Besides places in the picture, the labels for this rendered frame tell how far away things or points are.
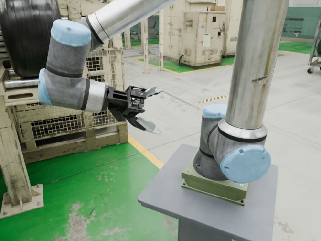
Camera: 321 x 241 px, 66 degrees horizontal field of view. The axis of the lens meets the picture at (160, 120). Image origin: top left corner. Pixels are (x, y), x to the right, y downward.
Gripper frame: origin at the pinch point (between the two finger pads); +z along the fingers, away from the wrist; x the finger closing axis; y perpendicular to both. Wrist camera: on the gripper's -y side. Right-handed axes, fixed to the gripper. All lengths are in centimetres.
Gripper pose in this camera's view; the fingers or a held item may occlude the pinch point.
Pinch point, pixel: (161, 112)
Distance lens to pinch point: 81.5
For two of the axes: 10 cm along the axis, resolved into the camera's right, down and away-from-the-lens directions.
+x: 0.2, -9.5, 3.2
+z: 9.0, 1.6, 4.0
